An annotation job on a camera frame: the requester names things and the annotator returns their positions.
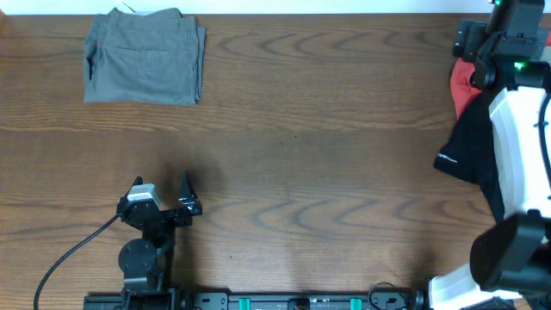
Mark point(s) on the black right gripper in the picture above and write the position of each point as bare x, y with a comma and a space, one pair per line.
470, 40

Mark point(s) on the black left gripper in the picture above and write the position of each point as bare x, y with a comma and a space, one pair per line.
188, 203

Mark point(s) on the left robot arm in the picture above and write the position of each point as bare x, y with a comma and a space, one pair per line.
147, 262

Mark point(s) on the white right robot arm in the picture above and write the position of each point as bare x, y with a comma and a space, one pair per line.
500, 85

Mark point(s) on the red garment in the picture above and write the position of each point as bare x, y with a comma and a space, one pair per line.
462, 92

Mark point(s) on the black garment with logo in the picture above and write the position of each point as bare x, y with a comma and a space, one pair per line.
469, 154

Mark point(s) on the folded grey trousers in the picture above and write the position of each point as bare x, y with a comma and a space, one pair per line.
154, 58

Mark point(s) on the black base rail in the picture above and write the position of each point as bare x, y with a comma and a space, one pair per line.
379, 299

